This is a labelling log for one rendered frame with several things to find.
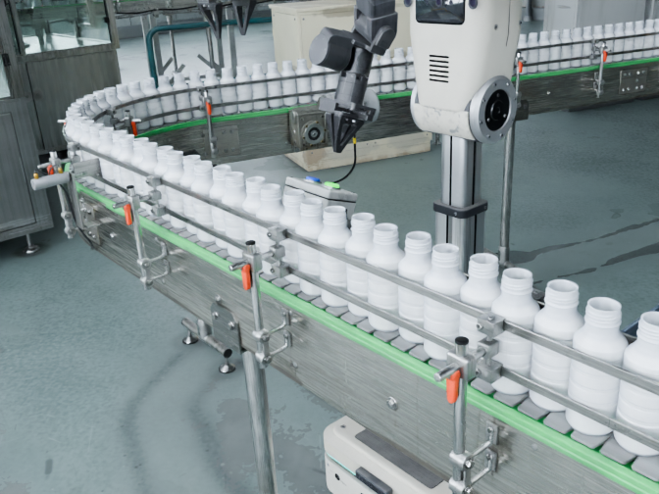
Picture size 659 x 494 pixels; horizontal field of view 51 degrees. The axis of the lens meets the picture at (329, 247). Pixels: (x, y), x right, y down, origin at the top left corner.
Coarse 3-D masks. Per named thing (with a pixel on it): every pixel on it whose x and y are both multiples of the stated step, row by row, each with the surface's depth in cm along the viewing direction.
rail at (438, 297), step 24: (192, 192) 142; (240, 216) 130; (312, 240) 114; (360, 264) 106; (336, 288) 113; (408, 288) 99; (384, 312) 105; (480, 312) 90; (432, 336) 98; (528, 336) 85; (480, 360) 92; (576, 360) 80; (600, 360) 78; (528, 384) 87; (648, 384) 74; (576, 408) 82; (624, 432) 78
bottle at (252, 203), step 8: (256, 176) 131; (248, 184) 129; (256, 184) 128; (264, 184) 129; (248, 192) 129; (256, 192) 129; (248, 200) 130; (256, 200) 129; (248, 208) 129; (256, 208) 129; (248, 224) 131; (256, 224) 130; (248, 232) 132; (256, 232) 131; (256, 240) 131; (256, 248) 132
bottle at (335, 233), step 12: (324, 216) 112; (336, 216) 111; (324, 228) 114; (336, 228) 112; (348, 228) 114; (324, 240) 112; (336, 240) 112; (324, 264) 114; (336, 264) 113; (324, 276) 115; (336, 276) 114; (324, 300) 117; (336, 300) 116
